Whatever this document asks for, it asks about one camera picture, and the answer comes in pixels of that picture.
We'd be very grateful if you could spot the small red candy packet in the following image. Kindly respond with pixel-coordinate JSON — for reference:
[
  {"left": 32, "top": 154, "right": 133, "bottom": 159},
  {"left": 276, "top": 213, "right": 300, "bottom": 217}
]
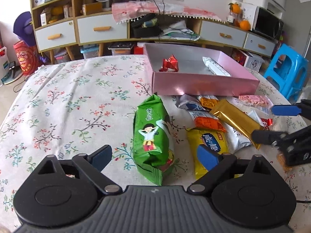
[{"left": 260, "top": 118, "right": 273, "bottom": 130}]

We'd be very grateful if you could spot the yellow chip bag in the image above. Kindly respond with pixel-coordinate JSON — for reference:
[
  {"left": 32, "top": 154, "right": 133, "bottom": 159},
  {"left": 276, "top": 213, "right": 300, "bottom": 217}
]
[{"left": 187, "top": 129, "right": 229, "bottom": 180}]

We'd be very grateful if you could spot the white monkey biscuit pack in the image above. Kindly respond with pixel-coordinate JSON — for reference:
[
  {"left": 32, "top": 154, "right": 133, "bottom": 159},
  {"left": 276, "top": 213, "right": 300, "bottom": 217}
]
[{"left": 223, "top": 123, "right": 252, "bottom": 154}]

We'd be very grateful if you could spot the pink round cookie pack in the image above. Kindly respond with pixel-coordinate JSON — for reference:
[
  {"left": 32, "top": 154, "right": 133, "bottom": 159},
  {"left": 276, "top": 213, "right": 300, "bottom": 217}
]
[{"left": 238, "top": 95, "right": 273, "bottom": 108}]

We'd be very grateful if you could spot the orange white snack packet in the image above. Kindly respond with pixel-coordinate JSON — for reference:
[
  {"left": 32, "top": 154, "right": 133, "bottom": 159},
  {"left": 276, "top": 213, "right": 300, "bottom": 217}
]
[{"left": 189, "top": 111, "right": 226, "bottom": 133}]

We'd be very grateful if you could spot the gold wafer pack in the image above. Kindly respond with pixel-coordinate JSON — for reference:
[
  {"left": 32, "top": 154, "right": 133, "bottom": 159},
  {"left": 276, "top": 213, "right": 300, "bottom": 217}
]
[{"left": 210, "top": 99, "right": 265, "bottom": 150}]

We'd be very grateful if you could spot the green snack bag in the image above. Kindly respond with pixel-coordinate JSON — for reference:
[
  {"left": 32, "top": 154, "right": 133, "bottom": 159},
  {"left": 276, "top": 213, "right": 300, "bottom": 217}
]
[{"left": 132, "top": 94, "right": 176, "bottom": 186}]

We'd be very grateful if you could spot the blue white snack packet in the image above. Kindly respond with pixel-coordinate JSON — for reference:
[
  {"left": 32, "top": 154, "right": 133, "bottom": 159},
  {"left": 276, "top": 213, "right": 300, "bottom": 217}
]
[{"left": 176, "top": 94, "right": 206, "bottom": 111}]

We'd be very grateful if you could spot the silver long cracker pack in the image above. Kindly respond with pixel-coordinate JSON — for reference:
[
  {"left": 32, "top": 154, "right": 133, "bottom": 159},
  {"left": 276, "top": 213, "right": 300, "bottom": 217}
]
[{"left": 202, "top": 57, "right": 231, "bottom": 77}]

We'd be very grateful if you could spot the red snack bag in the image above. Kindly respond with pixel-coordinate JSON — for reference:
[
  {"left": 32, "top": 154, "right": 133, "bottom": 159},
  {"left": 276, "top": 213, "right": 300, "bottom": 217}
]
[{"left": 159, "top": 55, "right": 179, "bottom": 72}]

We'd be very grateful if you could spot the brown cracker stack pack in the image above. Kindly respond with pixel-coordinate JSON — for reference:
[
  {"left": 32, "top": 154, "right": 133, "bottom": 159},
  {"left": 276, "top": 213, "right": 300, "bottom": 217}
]
[{"left": 277, "top": 153, "right": 292, "bottom": 173}]

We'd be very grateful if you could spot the orange yellow snack packet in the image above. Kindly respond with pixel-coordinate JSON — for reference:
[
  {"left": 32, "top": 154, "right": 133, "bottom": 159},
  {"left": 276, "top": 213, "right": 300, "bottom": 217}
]
[{"left": 197, "top": 95, "right": 219, "bottom": 110}]

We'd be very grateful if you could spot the blue plastic stool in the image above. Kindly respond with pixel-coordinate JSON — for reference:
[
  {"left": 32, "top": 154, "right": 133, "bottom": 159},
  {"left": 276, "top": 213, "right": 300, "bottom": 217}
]
[{"left": 264, "top": 44, "right": 308, "bottom": 102}]

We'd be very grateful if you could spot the floral tablecloth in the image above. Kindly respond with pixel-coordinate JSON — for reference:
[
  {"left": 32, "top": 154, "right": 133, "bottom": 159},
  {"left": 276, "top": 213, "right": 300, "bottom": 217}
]
[{"left": 1, "top": 55, "right": 310, "bottom": 232}]

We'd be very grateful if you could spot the microwave oven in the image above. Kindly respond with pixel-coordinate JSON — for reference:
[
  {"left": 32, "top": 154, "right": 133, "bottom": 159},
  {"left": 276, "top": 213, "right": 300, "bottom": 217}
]
[{"left": 252, "top": 7, "right": 284, "bottom": 41}]

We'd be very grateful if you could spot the pink cardboard box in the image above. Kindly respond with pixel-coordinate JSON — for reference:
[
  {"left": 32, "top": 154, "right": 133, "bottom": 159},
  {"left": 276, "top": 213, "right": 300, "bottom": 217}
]
[{"left": 144, "top": 43, "right": 259, "bottom": 96}]

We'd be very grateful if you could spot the orange fruit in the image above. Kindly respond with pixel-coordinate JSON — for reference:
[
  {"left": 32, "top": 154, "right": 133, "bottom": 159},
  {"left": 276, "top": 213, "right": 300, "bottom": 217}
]
[
  {"left": 239, "top": 19, "right": 252, "bottom": 31},
  {"left": 229, "top": 3, "right": 241, "bottom": 14}
]

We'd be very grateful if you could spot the red lantern bag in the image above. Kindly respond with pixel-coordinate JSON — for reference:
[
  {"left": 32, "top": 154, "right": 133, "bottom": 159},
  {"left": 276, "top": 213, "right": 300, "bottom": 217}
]
[{"left": 13, "top": 41, "right": 42, "bottom": 75}]

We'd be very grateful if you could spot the wooden TV cabinet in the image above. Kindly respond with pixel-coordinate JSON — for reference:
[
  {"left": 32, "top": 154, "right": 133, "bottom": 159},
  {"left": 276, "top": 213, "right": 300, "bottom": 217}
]
[{"left": 30, "top": 0, "right": 276, "bottom": 57}]

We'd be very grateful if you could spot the pink floral cloth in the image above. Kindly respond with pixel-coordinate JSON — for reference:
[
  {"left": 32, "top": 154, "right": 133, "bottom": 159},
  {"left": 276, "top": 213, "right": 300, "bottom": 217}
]
[{"left": 112, "top": 2, "right": 224, "bottom": 24}]

